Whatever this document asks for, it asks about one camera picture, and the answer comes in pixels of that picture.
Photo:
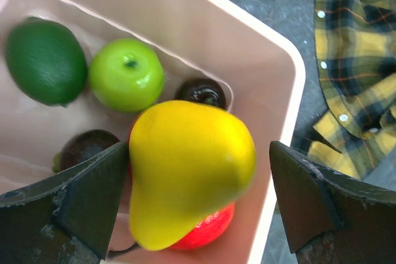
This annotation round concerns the pink plastic bin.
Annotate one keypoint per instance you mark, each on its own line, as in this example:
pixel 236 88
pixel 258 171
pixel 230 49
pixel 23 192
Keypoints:
pixel 263 74

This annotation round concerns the dark green fake avocado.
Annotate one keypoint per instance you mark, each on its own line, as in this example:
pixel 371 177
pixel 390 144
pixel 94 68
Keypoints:
pixel 46 61

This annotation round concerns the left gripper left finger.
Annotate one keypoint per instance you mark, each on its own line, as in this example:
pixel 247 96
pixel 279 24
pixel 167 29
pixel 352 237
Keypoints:
pixel 66 218

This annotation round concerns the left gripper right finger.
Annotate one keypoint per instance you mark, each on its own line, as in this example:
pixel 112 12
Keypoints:
pixel 330 217

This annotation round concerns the yellow plaid shirt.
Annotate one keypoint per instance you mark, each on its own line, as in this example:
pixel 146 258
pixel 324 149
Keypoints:
pixel 355 53

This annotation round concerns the green fake apple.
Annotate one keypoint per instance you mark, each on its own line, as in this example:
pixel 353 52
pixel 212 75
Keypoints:
pixel 126 76

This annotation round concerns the red fake tomato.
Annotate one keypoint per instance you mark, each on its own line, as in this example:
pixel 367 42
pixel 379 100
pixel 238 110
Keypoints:
pixel 204 227

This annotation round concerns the dark fake plum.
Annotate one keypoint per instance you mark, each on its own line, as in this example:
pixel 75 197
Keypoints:
pixel 82 147
pixel 202 90

